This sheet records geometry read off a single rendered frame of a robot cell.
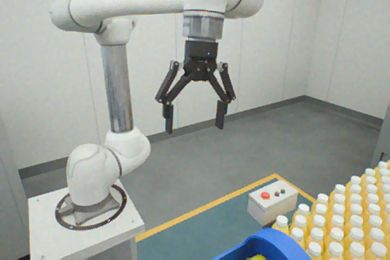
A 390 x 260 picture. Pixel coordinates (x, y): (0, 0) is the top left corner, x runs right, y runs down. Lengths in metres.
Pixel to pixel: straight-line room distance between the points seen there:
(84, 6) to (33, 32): 2.29
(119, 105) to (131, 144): 0.18
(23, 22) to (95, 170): 2.28
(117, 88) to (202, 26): 0.62
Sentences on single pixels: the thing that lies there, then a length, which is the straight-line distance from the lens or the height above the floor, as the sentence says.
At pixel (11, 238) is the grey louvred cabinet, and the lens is 2.46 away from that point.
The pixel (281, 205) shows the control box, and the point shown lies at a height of 1.07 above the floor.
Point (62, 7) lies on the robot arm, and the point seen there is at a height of 1.85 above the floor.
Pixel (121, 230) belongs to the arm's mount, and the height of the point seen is 1.05.
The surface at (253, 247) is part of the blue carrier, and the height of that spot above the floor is 1.08.
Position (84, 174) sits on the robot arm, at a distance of 1.09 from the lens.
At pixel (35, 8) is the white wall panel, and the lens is 3.14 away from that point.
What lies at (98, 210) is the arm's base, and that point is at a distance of 1.20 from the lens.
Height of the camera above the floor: 1.84
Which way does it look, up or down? 22 degrees down
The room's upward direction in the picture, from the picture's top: straight up
